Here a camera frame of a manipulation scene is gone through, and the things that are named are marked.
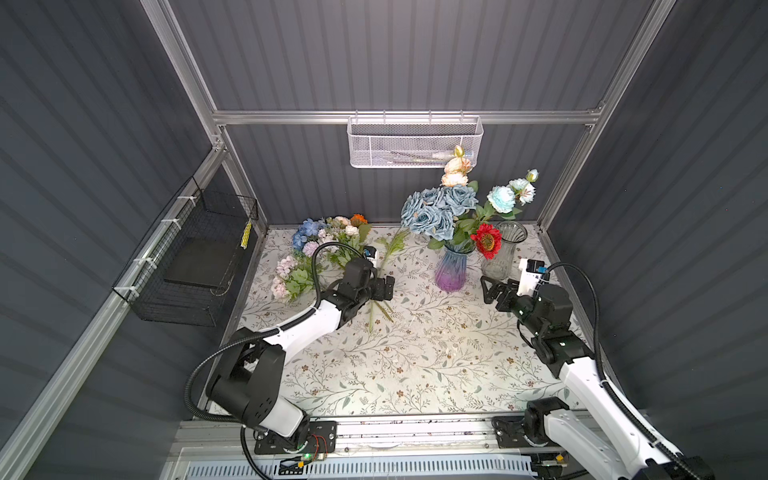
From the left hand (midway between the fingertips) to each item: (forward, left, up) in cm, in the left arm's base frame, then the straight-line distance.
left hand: (382, 277), depth 89 cm
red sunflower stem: (+1, -29, +14) cm, 32 cm away
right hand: (-9, -31, +8) cm, 33 cm away
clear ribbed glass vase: (+6, -40, -6) cm, 41 cm away
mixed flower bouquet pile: (+4, +28, -4) cm, 28 cm away
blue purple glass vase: (+6, -23, -7) cm, 25 cm away
